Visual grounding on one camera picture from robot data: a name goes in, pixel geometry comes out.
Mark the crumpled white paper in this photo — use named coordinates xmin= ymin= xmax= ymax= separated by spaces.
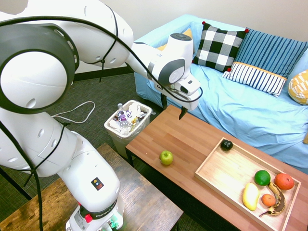
xmin=128 ymin=102 xmax=146 ymax=119

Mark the yellow white patterned pillow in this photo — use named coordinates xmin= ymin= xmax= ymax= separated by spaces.
xmin=287 ymin=69 xmax=308 ymax=106

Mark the blue striped pillow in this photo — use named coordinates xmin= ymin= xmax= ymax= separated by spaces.
xmin=234 ymin=28 xmax=308 ymax=79

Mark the rustic dark wood table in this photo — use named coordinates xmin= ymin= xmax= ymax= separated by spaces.
xmin=0 ymin=142 xmax=184 ymax=231

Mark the clear plastic bottle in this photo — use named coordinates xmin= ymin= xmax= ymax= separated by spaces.
xmin=116 ymin=103 xmax=131 ymax=128

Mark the black round fruit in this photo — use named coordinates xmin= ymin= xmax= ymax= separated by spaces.
xmin=219 ymin=139 xmax=234 ymax=153

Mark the overripe spotted banana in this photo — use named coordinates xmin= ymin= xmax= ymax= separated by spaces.
xmin=258 ymin=181 xmax=286 ymax=218

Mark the black white checkered pillow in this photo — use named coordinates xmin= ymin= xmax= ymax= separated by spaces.
xmin=192 ymin=21 xmax=250 ymax=73

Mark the small orange fruit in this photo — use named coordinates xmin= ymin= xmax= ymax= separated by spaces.
xmin=260 ymin=193 xmax=277 ymax=207

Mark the plain yellow pillow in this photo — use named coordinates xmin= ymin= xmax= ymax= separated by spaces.
xmin=155 ymin=28 xmax=194 ymax=52

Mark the yellow mango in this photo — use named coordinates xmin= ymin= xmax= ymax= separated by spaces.
xmin=242 ymin=182 xmax=261 ymax=212

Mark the green apple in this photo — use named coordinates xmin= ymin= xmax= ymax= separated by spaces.
xmin=159 ymin=150 xmax=174 ymax=166

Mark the light wooden tray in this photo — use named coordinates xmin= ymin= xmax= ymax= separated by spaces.
xmin=194 ymin=137 xmax=302 ymax=231

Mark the navy white striped pillow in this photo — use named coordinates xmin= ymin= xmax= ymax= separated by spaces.
xmin=221 ymin=61 xmax=288 ymax=98

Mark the large red orange fruit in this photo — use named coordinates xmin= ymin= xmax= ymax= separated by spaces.
xmin=274 ymin=173 xmax=295 ymax=191

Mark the green lime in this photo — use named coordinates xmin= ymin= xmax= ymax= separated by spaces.
xmin=254 ymin=169 xmax=271 ymax=187

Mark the white trash bin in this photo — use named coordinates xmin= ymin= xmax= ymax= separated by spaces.
xmin=103 ymin=100 xmax=154 ymax=160

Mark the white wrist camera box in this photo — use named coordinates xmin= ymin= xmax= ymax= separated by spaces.
xmin=177 ymin=74 xmax=201 ymax=97

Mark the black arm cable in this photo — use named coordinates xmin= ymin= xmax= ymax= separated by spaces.
xmin=0 ymin=4 xmax=204 ymax=231

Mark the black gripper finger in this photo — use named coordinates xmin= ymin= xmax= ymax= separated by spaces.
xmin=178 ymin=107 xmax=189 ymax=121
xmin=160 ymin=92 xmax=168 ymax=111

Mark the white floor cable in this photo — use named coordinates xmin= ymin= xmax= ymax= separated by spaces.
xmin=51 ymin=101 xmax=96 ymax=125

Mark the reddish wooden coffee table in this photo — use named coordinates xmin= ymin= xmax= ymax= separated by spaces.
xmin=125 ymin=104 xmax=308 ymax=231

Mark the light blue covered sofa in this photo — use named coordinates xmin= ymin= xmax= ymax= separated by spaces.
xmin=133 ymin=13 xmax=308 ymax=174

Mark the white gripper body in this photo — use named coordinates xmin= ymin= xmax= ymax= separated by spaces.
xmin=154 ymin=83 xmax=203 ymax=111

